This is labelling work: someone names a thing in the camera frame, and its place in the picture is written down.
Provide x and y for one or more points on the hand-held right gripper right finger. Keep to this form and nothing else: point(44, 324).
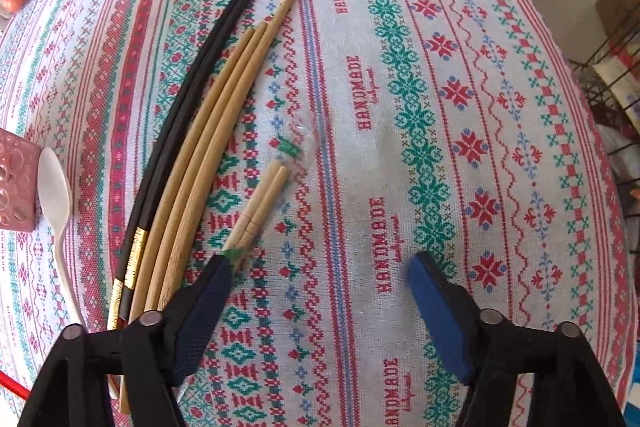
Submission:
point(435, 307)

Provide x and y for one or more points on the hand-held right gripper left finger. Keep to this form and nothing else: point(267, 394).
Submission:
point(200, 327)

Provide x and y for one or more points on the bamboo chopstick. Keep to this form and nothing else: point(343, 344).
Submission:
point(186, 202)
point(202, 202)
point(167, 202)

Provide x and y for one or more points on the disposable chopsticks pair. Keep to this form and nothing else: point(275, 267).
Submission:
point(260, 207)

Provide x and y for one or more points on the white spoon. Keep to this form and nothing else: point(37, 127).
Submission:
point(52, 187)

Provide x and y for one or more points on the pink perforated utensil basket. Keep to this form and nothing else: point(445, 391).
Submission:
point(15, 187)

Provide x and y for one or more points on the black chopstick with gold band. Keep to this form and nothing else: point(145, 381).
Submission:
point(221, 42)
point(205, 42)

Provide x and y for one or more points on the patterned embroidered tablecloth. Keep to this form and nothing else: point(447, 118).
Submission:
point(400, 157)

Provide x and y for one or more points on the brown cardboard box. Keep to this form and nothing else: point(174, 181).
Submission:
point(622, 4)

